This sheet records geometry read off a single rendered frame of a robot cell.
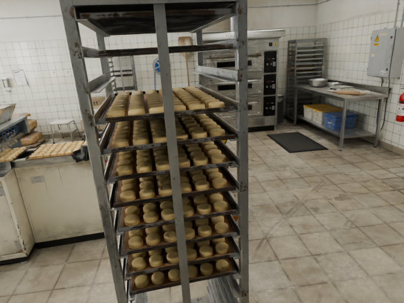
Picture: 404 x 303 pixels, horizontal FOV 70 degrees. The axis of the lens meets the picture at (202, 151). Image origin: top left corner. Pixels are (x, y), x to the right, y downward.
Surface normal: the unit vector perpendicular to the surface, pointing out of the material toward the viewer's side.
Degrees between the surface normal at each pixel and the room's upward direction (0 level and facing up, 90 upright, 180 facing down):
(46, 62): 90
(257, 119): 90
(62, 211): 90
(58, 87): 90
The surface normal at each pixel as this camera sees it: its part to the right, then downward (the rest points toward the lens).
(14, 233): 0.20, 0.30
